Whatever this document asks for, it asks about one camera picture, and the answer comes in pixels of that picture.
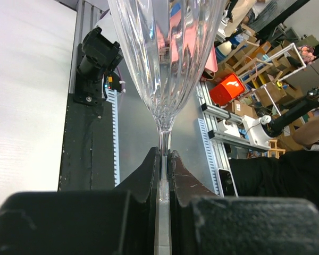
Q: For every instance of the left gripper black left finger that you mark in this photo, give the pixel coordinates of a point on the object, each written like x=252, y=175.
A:
x=116, y=221

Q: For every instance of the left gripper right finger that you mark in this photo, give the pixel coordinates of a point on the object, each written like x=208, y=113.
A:
x=204, y=223

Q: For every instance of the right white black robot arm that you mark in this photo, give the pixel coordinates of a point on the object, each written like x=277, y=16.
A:
x=97, y=60

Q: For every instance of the white phone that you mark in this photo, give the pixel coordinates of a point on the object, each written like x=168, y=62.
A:
x=226, y=183

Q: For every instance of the person in black shirt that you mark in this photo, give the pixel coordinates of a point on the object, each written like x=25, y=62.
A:
x=294, y=175

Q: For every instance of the orange box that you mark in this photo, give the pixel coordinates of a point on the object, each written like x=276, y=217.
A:
x=228, y=89

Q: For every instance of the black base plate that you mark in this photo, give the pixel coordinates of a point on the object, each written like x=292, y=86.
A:
x=87, y=161

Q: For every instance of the aluminium frame rail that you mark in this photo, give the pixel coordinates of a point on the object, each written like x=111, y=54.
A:
x=214, y=139

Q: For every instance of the slotted cable duct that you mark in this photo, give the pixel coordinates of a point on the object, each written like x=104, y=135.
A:
x=112, y=98

